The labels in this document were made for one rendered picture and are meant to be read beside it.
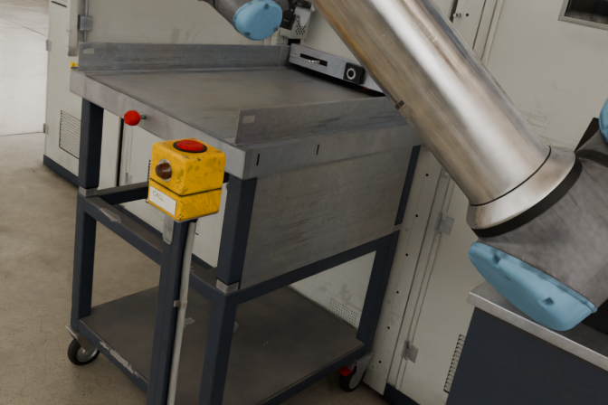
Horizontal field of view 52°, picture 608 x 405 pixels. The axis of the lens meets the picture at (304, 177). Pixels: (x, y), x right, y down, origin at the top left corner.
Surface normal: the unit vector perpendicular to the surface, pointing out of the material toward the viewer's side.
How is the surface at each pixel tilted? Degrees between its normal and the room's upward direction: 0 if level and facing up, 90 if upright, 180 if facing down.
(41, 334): 0
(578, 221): 69
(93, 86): 90
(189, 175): 91
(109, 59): 90
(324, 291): 90
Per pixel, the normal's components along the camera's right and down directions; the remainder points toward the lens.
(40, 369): 0.17, -0.93
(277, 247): 0.73, 0.34
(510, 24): -0.66, 0.15
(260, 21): 0.54, 0.68
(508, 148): 0.11, 0.04
